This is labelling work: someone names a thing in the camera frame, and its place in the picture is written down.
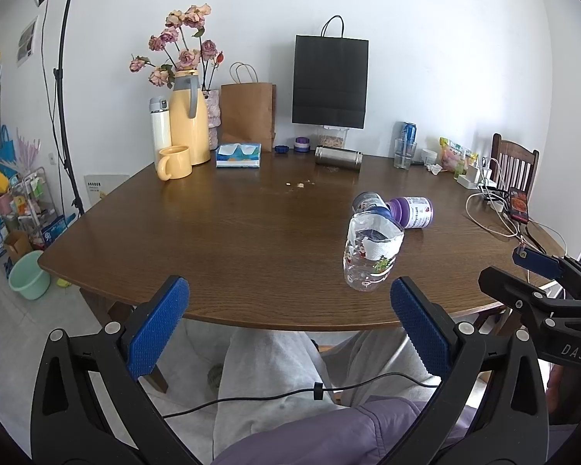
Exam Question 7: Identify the metal storage rack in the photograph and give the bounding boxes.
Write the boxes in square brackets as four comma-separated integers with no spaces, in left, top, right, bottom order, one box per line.
[10,167,61,248]

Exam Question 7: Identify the person's purple jacket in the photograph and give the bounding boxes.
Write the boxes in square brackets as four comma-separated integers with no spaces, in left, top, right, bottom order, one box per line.
[213,394,577,465]

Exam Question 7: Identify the white sign board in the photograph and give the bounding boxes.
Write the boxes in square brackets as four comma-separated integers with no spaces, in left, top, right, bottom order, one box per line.
[84,174,131,207]

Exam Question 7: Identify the blue shopping bag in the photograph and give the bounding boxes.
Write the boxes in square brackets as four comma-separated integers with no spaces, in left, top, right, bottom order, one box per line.
[0,125,17,160]

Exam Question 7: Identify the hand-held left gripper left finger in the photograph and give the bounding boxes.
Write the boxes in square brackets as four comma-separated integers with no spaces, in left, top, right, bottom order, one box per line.
[30,275,209,465]

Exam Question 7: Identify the wall vent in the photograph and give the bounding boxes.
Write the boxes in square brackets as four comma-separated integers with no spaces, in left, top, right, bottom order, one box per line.
[17,18,38,64]

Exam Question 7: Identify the blue tissue box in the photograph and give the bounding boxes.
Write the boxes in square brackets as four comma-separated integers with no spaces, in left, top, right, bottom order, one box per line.
[216,143,262,169]

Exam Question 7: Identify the black cable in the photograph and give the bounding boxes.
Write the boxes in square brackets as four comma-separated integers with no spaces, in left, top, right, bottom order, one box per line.
[161,372,442,420]

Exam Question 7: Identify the dried pink flowers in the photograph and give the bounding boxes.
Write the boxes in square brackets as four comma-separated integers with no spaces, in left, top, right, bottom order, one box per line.
[129,4,223,93]

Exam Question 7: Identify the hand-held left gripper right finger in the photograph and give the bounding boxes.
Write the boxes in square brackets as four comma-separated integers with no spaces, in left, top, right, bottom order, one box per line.
[378,276,549,465]

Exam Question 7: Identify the blue package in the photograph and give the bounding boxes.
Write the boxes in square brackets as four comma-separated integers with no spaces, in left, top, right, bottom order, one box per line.
[41,214,78,248]

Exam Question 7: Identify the black studio light stand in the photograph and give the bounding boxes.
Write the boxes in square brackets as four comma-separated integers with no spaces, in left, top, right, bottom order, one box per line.
[30,0,95,219]

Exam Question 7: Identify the brown paper bag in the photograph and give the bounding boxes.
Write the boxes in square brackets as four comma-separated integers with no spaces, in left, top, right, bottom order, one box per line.
[220,62,277,152]

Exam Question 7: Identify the black paper bag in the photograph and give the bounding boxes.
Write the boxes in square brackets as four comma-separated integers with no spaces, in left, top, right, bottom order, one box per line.
[292,15,370,130]

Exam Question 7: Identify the green plastic basin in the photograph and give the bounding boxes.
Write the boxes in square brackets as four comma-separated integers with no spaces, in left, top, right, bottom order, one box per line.
[8,250,52,300]

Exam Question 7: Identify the yellow mug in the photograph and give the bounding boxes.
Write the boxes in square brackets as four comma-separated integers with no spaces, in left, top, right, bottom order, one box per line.
[156,145,193,181]

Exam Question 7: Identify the clear drinking glass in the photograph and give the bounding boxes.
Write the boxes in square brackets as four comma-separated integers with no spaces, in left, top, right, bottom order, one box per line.
[394,138,417,170]

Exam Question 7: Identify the white power strip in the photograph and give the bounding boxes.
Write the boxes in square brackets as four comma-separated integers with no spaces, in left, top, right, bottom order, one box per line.
[457,165,495,189]

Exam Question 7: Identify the pink textured vase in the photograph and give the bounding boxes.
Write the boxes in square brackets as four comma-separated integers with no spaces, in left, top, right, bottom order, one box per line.
[203,90,222,151]

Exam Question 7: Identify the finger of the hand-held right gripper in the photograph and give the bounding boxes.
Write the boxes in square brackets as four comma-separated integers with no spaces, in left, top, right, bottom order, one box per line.
[478,265,565,337]
[512,245,581,301]

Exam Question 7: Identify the clear snack container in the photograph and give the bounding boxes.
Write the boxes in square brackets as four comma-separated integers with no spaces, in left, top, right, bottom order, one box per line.
[317,126,352,148]

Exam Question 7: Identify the cardboard box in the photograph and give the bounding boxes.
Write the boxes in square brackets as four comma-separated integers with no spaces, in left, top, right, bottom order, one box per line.
[3,231,32,265]

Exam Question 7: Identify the pink snack bag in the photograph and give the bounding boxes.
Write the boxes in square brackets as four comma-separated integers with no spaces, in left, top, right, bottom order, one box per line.
[440,137,470,172]

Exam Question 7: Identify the purple white jar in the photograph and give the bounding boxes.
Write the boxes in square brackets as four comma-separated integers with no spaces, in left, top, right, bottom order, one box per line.
[386,196,435,230]

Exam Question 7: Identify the clear plastic bottle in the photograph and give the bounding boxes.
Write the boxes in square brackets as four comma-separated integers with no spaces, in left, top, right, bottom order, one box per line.
[343,192,406,293]

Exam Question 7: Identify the steel thermos flask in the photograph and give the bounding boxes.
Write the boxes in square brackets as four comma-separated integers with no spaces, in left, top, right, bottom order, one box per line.
[315,145,364,172]

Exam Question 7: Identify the smartphone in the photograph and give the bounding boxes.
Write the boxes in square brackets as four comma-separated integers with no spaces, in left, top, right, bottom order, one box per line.
[508,188,531,224]

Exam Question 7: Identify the white charging cable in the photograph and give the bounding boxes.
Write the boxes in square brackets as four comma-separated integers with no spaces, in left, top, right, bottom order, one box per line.
[465,189,567,253]

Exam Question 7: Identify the white thermos bottle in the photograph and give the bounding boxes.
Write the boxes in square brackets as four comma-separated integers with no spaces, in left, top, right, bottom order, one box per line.
[149,97,172,164]

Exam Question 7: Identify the wooden chair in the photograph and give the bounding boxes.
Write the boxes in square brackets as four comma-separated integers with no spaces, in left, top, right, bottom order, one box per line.
[491,133,540,199]

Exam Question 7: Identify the yellow thermos jug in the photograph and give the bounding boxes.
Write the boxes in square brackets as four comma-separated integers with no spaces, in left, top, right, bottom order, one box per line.
[168,70,211,165]

